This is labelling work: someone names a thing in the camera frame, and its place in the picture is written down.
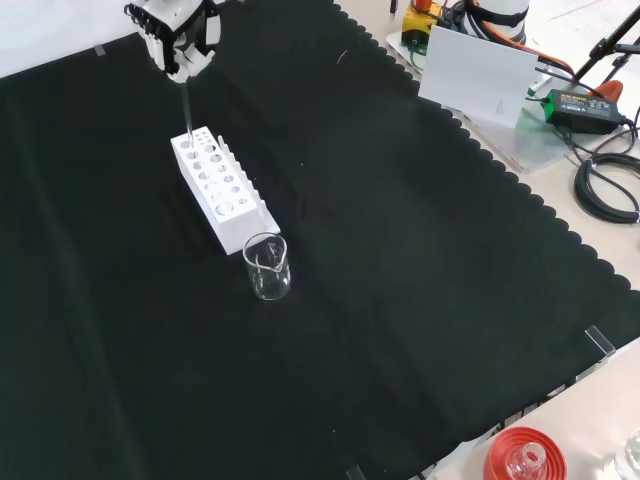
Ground black coiled cable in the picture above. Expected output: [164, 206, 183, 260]
[573, 117, 640, 224]

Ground black tripod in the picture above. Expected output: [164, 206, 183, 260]
[571, 3, 640, 85]

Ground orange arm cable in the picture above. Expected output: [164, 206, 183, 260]
[477, 9, 604, 97]

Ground white test tube rack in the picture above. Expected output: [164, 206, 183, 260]
[169, 126, 282, 257]

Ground pale board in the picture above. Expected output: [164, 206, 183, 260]
[416, 24, 540, 130]

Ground clear glassware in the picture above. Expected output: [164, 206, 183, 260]
[611, 426, 640, 480]

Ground yellow stop button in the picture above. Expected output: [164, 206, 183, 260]
[401, 0, 447, 50]

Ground small clear glass bottle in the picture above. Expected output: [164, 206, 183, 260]
[506, 441, 548, 480]

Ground red ribbed disc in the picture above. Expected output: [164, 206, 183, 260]
[481, 425, 569, 480]

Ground black bench cloth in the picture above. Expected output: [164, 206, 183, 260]
[0, 0, 640, 480]

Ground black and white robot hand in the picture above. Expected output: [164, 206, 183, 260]
[123, 0, 223, 84]

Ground black power adapter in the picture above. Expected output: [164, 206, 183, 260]
[543, 88, 627, 136]

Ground translucent base plate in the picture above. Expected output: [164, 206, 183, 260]
[383, 29, 597, 175]

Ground clear glass beaker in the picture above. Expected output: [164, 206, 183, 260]
[242, 231, 293, 303]

